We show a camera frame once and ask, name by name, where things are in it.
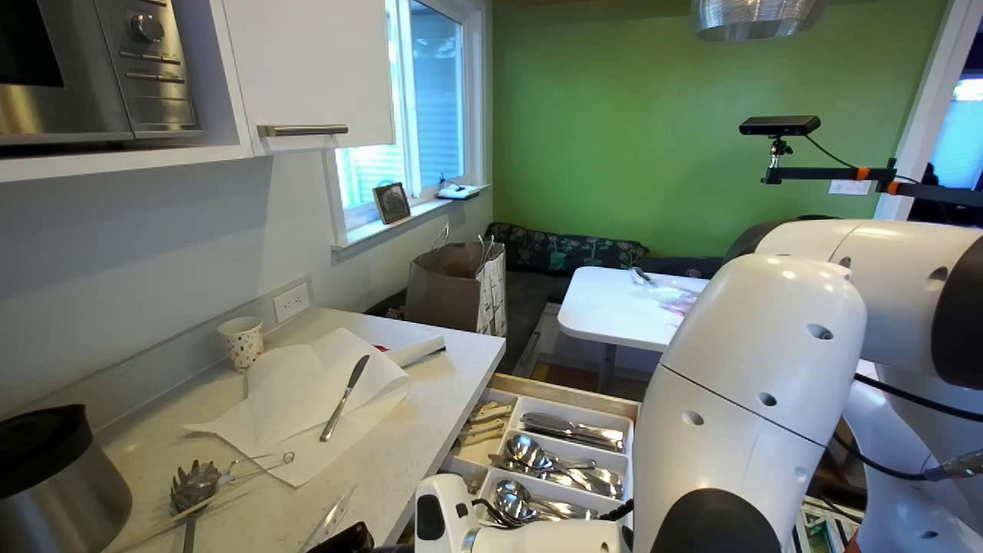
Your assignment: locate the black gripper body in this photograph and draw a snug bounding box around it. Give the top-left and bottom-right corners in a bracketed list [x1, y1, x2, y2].
[305, 518, 381, 553]

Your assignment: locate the white cloth on counter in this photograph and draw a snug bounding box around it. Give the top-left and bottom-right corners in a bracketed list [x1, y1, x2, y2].
[182, 324, 411, 488]

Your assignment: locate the steel butter knife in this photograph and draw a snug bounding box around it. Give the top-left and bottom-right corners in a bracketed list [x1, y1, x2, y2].
[317, 354, 376, 446]

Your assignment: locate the steel teaspoon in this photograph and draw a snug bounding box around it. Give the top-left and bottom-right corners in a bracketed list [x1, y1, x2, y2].
[488, 477, 538, 522]

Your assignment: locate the white and black marker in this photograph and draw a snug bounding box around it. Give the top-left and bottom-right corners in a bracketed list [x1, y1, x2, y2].
[372, 335, 453, 371]

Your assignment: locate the large steel serving spoon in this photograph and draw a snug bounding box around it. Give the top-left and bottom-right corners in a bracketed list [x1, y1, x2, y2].
[500, 430, 577, 483]

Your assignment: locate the white patterned cup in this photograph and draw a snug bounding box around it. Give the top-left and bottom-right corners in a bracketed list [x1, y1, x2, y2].
[214, 312, 267, 374]

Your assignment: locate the steel table knife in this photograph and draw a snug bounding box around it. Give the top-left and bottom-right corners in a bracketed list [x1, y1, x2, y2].
[521, 411, 626, 453]

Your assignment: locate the white plastic cutlery tray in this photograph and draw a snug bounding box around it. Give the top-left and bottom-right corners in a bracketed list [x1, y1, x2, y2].
[448, 392, 639, 524]

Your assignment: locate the brown paper bag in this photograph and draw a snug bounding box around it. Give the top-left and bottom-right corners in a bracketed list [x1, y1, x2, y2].
[402, 239, 509, 335]

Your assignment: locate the white table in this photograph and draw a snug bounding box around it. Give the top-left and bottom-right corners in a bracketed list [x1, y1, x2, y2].
[556, 265, 717, 355]

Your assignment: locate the small white sill device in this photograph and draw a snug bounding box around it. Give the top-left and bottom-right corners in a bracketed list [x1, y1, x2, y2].
[433, 177, 486, 203]

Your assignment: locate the dark tufted sofa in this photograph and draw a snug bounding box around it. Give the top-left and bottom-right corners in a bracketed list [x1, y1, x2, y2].
[486, 222, 655, 277]

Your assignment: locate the white framed window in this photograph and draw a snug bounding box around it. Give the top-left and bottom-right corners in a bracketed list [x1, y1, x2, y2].
[325, 0, 488, 253]

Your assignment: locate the white upper cabinet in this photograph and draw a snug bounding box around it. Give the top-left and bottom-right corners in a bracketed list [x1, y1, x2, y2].
[0, 0, 396, 186]

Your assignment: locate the stainless steel microwave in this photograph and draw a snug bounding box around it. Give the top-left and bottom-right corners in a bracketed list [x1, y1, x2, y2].
[0, 0, 226, 156]

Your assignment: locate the steel pendant lamp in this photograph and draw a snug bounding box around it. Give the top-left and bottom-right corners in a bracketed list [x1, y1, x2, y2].
[687, 0, 832, 46]

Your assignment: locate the white framed glass door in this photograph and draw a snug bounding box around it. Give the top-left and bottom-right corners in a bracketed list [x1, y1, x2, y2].
[874, 0, 983, 224]

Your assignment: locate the cream handled steak knife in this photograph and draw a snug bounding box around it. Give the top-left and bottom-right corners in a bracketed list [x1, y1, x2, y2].
[456, 398, 516, 449]

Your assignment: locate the white wall outlet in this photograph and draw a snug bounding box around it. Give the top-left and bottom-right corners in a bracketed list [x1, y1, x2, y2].
[270, 277, 313, 324]

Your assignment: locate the small dark picture frame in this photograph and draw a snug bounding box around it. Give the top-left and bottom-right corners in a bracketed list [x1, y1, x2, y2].
[372, 182, 416, 227]

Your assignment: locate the steel cabinet handle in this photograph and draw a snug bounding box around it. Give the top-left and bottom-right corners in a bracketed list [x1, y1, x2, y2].
[254, 123, 351, 140]

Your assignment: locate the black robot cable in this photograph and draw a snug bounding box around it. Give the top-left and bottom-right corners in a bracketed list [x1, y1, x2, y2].
[831, 425, 983, 485]
[855, 371, 983, 425]

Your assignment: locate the black camera boom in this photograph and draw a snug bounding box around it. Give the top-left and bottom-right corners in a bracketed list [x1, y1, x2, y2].
[761, 134, 983, 209]

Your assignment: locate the black camera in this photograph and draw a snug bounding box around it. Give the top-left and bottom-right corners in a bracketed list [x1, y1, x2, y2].
[739, 113, 825, 138]

